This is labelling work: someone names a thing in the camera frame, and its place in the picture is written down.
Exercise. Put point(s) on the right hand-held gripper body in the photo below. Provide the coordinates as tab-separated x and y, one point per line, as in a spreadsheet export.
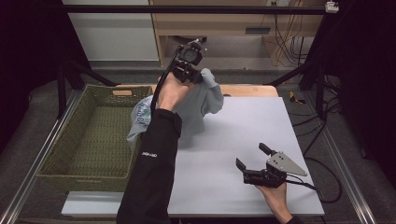
274	171

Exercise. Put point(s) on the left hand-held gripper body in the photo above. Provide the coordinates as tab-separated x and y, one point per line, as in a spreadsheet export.
190	55

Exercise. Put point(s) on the grey printed garment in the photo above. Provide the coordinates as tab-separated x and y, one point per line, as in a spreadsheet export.
199	105

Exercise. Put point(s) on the green woven basket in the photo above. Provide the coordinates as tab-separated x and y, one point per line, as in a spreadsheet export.
93	140

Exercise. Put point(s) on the person's left hand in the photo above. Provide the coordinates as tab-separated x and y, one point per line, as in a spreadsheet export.
172	93

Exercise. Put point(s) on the person's right hand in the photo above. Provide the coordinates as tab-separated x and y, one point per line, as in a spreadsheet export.
275	199

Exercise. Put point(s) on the wooden desk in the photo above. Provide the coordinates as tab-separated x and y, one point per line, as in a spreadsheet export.
218	28

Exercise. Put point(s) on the yellow and black object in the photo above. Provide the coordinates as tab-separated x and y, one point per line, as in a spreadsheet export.
295	99

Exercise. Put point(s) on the white cabinet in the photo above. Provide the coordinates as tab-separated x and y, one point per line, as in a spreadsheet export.
112	31

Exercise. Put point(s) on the black metal stand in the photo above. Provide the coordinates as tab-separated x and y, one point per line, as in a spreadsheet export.
74	81
308	71

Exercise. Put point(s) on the white power strip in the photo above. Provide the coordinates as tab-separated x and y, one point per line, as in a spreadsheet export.
332	6

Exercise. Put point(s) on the black metal frame bar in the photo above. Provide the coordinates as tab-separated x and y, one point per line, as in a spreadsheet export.
193	9

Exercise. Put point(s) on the silver metal rail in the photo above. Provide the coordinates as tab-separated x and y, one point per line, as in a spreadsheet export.
342	161
34	161

